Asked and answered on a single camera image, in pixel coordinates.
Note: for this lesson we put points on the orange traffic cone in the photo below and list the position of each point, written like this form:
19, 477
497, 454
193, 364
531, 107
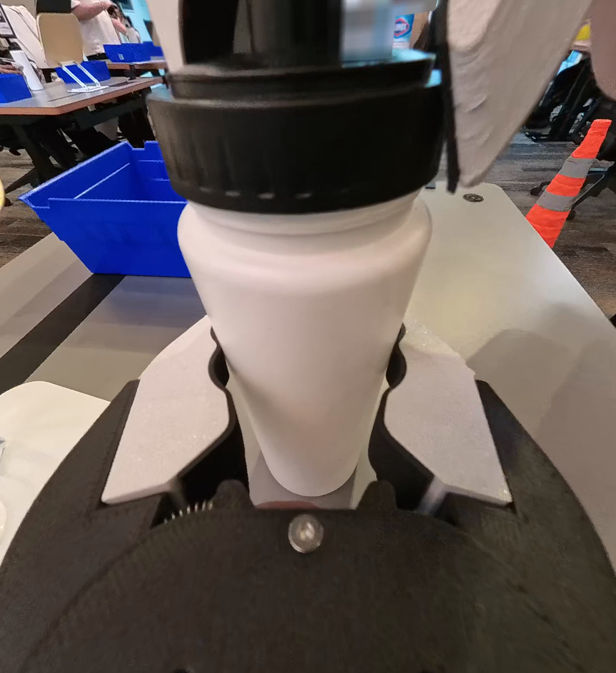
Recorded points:
566, 189

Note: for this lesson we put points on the white wipes canister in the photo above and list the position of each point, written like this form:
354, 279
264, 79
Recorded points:
404, 27

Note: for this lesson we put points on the wooden top desk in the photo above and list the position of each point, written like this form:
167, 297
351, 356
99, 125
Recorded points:
66, 97

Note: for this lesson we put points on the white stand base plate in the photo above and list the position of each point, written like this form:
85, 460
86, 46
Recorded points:
45, 421

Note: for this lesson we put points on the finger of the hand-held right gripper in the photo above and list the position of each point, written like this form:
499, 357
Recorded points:
508, 63
166, 32

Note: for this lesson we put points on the white bottle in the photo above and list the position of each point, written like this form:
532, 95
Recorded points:
308, 315

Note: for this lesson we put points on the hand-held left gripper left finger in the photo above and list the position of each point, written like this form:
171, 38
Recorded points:
171, 431

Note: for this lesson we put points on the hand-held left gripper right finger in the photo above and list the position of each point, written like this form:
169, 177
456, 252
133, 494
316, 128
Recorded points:
445, 421

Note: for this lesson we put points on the black bottle lid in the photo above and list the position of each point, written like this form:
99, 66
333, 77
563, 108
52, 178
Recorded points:
298, 137

